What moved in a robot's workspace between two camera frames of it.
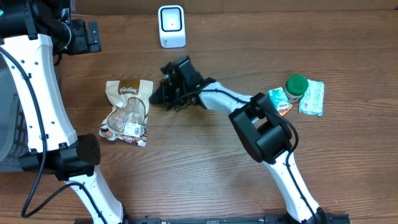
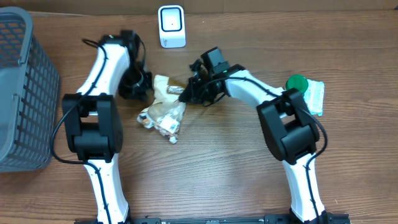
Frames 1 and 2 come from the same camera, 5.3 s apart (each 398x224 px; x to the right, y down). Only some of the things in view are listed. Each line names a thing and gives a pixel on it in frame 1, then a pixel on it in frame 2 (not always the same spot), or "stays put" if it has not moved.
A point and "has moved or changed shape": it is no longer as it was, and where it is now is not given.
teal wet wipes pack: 312,101 stays put
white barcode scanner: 171,21 stays put
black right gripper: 165,88 -> 198,95
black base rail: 268,219 stays put
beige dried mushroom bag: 127,120 has moved or changed shape
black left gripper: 85,45 -> 147,83
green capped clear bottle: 295,88 stays put
